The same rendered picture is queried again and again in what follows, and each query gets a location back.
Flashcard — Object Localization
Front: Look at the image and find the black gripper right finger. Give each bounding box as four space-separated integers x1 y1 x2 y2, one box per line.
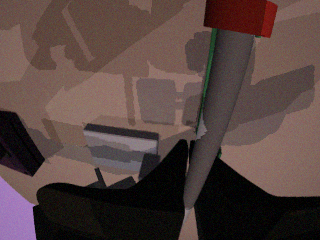
193 156 320 240

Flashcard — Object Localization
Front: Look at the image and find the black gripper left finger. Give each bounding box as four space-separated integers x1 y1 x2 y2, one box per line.
36 140 188 240

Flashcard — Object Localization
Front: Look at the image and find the grey tapered pin with red cap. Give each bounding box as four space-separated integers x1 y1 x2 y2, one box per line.
181 0 277 228

